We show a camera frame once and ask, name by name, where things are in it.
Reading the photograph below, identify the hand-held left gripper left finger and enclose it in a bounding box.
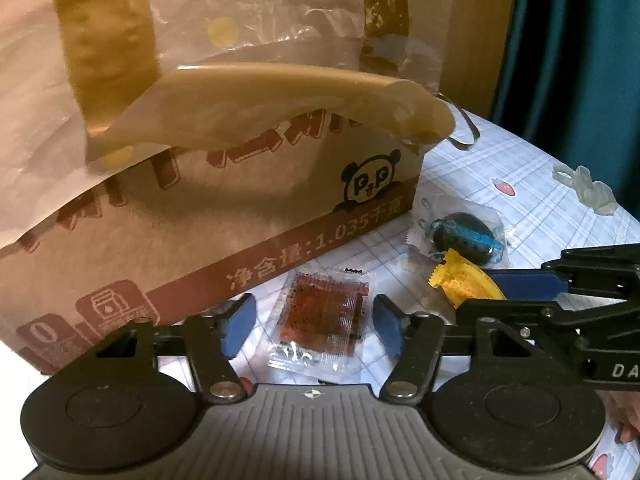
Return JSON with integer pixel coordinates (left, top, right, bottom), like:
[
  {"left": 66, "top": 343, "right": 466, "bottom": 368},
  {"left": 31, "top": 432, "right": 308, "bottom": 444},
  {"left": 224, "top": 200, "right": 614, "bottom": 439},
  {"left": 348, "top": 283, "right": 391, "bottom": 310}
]
[{"left": 95, "top": 294, "right": 258, "bottom": 404}]

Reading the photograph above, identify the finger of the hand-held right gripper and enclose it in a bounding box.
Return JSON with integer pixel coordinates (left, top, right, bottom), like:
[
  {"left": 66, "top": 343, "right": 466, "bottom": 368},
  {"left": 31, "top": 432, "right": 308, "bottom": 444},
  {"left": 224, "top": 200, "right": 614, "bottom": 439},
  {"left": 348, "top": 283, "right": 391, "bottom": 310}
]
[
  {"left": 454, "top": 299, "right": 640, "bottom": 352},
  {"left": 487, "top": 243, "right": 640, "bottom": 306}
]

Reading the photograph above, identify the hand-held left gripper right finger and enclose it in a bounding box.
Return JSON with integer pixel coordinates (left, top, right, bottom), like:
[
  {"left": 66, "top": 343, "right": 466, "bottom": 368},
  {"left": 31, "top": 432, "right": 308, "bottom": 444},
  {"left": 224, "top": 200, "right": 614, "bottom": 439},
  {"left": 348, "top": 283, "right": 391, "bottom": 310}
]
[{"left": 372, "top": 294, "right": 539, "bottom": 404}]

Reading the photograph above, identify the yellow snack packet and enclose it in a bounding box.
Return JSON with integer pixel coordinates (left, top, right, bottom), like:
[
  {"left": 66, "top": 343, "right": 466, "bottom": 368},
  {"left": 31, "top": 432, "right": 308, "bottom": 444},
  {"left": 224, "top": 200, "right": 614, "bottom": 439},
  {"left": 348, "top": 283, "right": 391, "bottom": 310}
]
[{"left": 428, "top": 250, "right": 506, "bottom": 309}]

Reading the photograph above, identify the brown square snack clear packet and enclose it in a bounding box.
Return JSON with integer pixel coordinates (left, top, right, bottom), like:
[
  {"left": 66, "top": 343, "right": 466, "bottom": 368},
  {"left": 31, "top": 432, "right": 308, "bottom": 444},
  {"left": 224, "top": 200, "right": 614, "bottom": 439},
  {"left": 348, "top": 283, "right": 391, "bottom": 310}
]
[{"left": 266, "top": 267, "right": 371, "bottom": 374}]

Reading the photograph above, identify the brown cardboard box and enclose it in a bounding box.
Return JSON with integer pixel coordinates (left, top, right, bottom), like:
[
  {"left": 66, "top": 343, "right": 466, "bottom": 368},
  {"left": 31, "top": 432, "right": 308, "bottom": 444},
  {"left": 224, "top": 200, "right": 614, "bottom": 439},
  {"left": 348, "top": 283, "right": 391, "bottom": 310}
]
[{"left": 0, "top": 0, "right": 456, "bottom": 377}]

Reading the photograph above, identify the person's right hand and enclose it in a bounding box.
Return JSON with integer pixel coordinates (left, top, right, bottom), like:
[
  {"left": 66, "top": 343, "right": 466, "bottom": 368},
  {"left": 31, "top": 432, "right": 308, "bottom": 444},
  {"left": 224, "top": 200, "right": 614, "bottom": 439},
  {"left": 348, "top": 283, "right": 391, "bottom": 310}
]
[{"left": 602, "top": 391, "right": 640, "bottom": 445}]

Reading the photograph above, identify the small clear packet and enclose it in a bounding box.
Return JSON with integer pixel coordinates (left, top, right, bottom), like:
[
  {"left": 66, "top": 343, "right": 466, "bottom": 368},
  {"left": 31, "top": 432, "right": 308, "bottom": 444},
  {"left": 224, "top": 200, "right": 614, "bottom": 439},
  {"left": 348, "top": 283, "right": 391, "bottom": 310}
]
[{"left": 405, "top": 244, "right": 442, "bottom": 282}]

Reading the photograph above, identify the blue checked strawberry tablecloth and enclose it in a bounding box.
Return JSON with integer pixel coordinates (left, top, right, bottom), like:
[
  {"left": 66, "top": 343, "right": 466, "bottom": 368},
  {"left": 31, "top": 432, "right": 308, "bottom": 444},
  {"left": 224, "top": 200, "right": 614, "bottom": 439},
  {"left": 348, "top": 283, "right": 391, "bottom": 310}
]
[{"left": 227, "top": 109, "right": 640, "bottom": 480}]

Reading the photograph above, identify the dark round snack blue label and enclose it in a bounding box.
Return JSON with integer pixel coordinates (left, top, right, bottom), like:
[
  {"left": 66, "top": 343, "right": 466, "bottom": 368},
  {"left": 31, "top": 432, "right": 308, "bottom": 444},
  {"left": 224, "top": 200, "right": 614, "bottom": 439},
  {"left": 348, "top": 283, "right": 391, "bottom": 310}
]
[{"left": 407, "top": 198, "right": 516, "bottom": 267}]

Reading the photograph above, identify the clear plastic piece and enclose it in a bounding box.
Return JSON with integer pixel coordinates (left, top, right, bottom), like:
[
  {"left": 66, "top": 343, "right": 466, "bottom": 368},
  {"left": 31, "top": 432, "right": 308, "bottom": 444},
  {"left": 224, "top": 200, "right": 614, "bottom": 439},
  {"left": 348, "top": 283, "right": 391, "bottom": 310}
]
[{"left": 552, "top": 163, "right": 619, "bottom": 217}]

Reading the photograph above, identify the yellow wooden door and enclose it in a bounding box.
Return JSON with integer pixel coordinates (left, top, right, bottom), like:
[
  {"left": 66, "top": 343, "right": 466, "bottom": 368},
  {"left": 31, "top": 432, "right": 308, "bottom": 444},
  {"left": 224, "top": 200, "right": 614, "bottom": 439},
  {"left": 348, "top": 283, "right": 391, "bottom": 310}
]
[{"left": 439, "top": 0, "right": 519, "bottom": 119}]

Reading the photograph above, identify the clear plastic bag liner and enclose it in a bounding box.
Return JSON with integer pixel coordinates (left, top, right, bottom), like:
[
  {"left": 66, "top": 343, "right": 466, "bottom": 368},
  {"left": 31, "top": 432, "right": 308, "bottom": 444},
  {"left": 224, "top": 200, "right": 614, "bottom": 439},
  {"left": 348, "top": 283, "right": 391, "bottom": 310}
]
[{"left": 0, "top": 0, "right": 456, "bottom": 262}]

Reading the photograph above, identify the grey plastic strap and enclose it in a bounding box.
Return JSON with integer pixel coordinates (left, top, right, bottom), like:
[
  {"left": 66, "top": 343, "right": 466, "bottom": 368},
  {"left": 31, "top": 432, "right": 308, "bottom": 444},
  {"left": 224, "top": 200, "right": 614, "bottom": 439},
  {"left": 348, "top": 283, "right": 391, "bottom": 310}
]
[{"left": 434, "top": 92, "right": 482, "bottom": 152}]

